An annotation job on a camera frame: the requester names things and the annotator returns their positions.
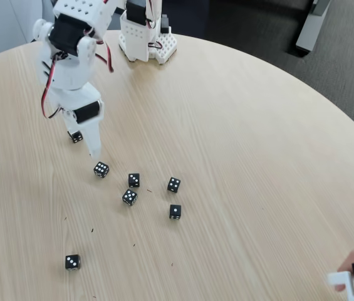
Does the grey desk leg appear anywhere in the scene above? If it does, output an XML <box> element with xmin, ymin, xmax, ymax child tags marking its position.
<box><xmin>295</xmin><ymin>0</ymin><xmax>331</xmax><ymax>53</ymax></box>

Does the red black gripper cable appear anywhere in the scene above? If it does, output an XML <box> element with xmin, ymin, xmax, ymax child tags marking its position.
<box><xmin>40</xmin><ymin>51</ymin><xmax>68</xmax><ymax>120</ymax></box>

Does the dark grey chair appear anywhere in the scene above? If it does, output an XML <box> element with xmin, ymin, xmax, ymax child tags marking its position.
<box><xmin>103</xmin><ymin>8</ymin><xmax>127</xmax><ymax>32</ymax></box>

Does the red black arm cable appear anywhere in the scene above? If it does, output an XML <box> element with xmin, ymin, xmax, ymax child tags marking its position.
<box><xmin>84</xmin><ymin>28</ymin><xmax>115</xmax><ymax>74</ymax></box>

